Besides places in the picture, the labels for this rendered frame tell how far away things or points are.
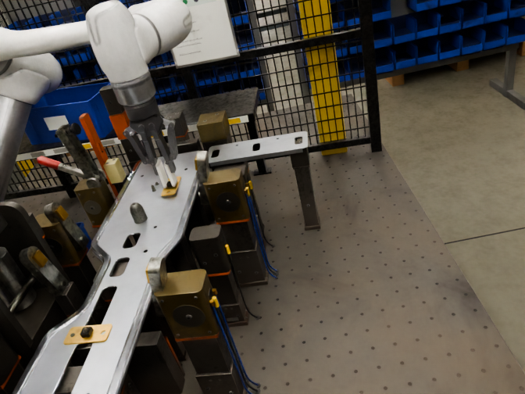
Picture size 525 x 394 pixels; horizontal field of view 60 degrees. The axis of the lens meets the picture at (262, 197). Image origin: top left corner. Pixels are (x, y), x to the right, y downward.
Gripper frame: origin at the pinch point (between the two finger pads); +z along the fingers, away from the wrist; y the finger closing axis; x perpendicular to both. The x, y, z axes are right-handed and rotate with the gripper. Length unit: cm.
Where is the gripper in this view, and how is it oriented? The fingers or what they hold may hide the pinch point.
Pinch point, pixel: (166, 173)
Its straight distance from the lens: 119.7
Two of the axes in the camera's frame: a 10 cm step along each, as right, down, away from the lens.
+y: -9.8, 1.4, 1.6
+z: 2.1, 8.1, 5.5
